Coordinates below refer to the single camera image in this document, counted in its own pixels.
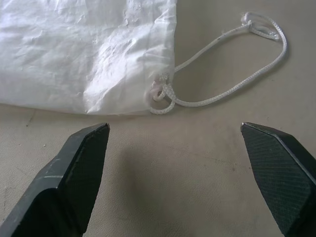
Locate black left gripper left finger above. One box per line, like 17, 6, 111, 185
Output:
0, 122, 110, 237

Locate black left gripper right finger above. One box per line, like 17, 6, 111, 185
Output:
240, 121, 316, 237

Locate white drawstring bag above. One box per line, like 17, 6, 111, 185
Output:
0, 0, 178, 117

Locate white braided drawstring cord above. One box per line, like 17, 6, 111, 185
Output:
149, 11, 288, 116

